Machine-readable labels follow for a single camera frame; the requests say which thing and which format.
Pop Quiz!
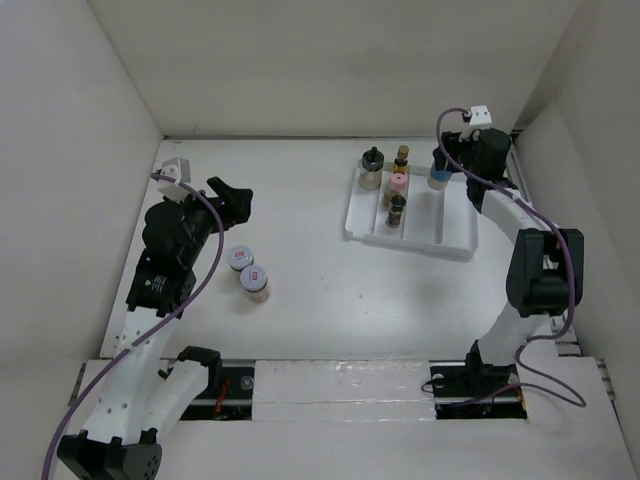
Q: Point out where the red label lid jar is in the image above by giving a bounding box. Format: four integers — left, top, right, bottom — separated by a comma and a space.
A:
227, 245, 255, 273
240, 265, 270, 302

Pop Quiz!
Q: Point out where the rear red label lid jar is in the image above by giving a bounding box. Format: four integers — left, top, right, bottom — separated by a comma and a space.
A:
227, 245, 255, 273

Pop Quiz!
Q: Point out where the black knob lid jar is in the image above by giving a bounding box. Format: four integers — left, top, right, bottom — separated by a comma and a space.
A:
359, 146, 384, 190

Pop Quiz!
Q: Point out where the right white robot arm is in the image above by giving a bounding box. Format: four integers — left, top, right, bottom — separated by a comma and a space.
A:
429, 128, 585, 403

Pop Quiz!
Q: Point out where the silver lid blue label jar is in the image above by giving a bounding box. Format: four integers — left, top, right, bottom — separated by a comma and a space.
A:
427, 163, 451, 191

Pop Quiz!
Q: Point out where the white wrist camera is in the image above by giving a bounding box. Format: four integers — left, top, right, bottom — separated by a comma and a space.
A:
460, 105, 492, 141
157, 157, 191, 202

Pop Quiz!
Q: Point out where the pink lid spice jar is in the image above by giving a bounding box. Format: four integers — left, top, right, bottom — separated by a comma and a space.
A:
383, 172, 408, 207

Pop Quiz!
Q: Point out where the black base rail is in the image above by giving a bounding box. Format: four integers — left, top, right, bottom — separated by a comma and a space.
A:
182, 359, 527, 423

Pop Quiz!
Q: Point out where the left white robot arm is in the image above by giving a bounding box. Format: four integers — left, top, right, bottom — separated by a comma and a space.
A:
46, 173, 253, 479

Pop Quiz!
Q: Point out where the white compartment tray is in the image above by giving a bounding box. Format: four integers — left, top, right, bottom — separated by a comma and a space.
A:
344, 166, 478, 260

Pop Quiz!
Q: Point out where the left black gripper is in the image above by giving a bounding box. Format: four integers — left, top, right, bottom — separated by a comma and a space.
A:
167, 177, 250, 266

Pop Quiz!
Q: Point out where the yellow label small bottle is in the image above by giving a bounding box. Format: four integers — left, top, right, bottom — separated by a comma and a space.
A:
392, 145, 409, 174

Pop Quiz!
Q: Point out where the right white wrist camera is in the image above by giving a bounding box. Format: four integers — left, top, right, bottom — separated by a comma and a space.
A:
460, 105, 492, 141

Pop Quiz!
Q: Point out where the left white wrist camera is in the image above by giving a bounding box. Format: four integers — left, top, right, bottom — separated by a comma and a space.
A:
157, 157, 191, 202

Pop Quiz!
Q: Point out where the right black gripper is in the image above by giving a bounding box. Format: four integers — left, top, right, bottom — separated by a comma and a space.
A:
432, 129, 480, 178

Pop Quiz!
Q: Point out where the front red label lid jar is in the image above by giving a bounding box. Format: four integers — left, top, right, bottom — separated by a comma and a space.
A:
240, 265, 270, 302

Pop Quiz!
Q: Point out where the black lid pepper jar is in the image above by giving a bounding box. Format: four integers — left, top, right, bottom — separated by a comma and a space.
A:
385, 195, 406, 228

